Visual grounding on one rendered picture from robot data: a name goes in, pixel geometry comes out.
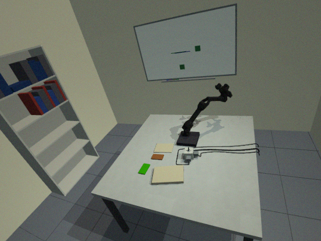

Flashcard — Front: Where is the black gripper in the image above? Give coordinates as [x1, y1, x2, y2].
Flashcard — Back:
[215, 83, 222, 93]

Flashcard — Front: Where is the beige flat rectangular block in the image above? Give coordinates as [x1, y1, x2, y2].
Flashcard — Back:
[151, 165, 184, 185]

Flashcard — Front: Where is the green flat block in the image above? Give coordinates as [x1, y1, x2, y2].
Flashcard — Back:
[138, 164, 150, 174]

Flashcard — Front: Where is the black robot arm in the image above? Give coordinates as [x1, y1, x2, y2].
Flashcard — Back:
[182, 84, 233, 137]

